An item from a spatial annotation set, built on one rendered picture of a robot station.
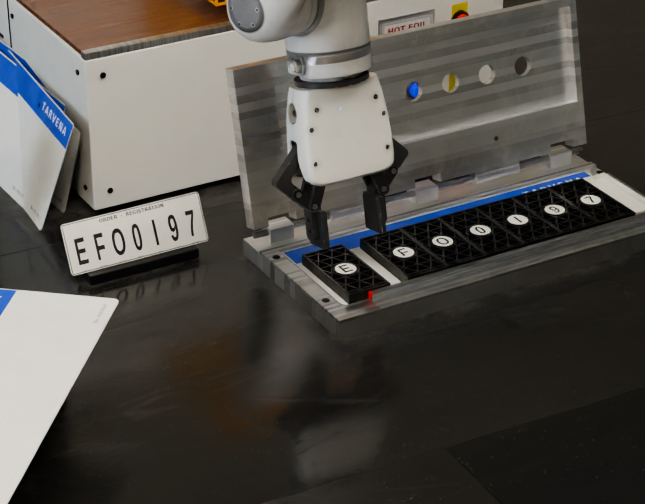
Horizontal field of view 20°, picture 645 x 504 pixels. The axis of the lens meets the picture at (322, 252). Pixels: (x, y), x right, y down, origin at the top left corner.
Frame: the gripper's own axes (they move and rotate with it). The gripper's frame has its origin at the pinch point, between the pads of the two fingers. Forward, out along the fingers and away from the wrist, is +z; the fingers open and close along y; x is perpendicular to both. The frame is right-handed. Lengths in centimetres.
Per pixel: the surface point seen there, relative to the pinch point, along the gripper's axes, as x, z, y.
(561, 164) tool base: 11.8, 3.9, 35.3
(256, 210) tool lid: 11.3, 0.0, -4.6
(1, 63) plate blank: 51, -13, -17
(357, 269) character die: 0.3, 5.3, 0.9
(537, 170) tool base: 12.4, 4.0, 32.3
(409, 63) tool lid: 12.8, -11.7, 16.6
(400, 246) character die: 2.4, 4.9, 7.4
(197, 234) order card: 17.2, 2.9, -9.2
